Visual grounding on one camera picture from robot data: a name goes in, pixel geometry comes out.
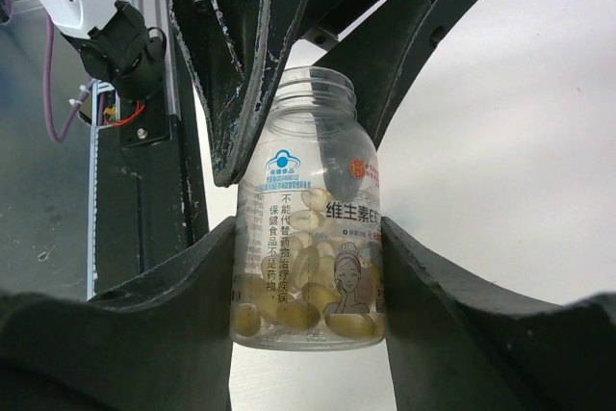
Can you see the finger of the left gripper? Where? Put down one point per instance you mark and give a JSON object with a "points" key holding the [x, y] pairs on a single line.
{"points": [[236, 51], [384, 55]]}

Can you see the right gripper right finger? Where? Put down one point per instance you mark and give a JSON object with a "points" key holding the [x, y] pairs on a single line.
{"points": [[459, 342]]}

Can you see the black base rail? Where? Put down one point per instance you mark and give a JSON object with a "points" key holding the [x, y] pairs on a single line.
{"points": [[149, 201]]}

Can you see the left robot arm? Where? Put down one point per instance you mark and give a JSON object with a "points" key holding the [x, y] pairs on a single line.
{"points": [[110, 36]]}

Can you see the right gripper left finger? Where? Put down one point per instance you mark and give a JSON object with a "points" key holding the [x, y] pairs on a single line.
{"points": [[156, 342]]}

